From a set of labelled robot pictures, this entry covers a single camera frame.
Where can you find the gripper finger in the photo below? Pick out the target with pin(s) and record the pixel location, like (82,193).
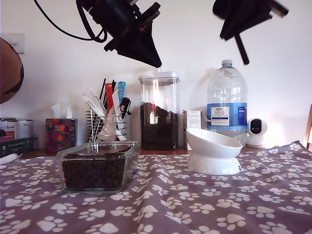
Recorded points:
(131,53)
(251,22)
(240,12)
(146,44)

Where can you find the black measuring scoop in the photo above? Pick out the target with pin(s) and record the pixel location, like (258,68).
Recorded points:
(242,51)

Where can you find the white tilted cat bowl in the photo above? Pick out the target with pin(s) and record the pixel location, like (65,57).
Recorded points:
(214,163)

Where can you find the blue sachet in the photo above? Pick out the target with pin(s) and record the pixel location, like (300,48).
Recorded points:
(122,89)

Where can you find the black clip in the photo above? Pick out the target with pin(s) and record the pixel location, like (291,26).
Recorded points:
(125,104)

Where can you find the white sachet red print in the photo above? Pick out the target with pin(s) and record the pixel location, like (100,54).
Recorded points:
(96,97)

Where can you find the white sachet green print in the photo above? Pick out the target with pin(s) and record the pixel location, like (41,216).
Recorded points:
(92,104)

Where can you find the large clear water bottle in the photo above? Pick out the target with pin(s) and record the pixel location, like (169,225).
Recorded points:
(226,87)

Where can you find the clear kibble canister white lid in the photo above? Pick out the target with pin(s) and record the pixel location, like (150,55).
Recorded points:
(158,131)

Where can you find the white carton box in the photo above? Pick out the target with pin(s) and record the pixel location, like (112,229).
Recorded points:
(192,119)

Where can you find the white tissue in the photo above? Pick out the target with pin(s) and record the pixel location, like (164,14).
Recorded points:
(61,109)

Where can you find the floral tissue box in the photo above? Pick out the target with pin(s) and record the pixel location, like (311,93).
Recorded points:
(61,135)

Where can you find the round wooden board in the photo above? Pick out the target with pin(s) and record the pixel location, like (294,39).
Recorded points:
(8,73)

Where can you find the glass container of kibble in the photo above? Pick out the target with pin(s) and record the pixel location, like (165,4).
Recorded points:
(95,173)

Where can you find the tin can white label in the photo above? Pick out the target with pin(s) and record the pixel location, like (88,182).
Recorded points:
(25,128)

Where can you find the tin can dark label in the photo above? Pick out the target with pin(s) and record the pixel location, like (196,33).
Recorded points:
(8,130)

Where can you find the dark green printed box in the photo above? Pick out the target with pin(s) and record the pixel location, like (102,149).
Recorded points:
(14,147)

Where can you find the purple paw print cloth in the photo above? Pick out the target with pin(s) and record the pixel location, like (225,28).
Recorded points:
(170,207)

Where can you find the white wall switch plate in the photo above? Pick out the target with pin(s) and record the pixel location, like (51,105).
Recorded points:
(19,41)

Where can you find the small white round camera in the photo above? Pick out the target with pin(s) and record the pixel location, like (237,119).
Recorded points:
(256,139)

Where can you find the wooden chair frame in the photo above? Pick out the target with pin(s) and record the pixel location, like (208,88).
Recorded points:
(309,126)

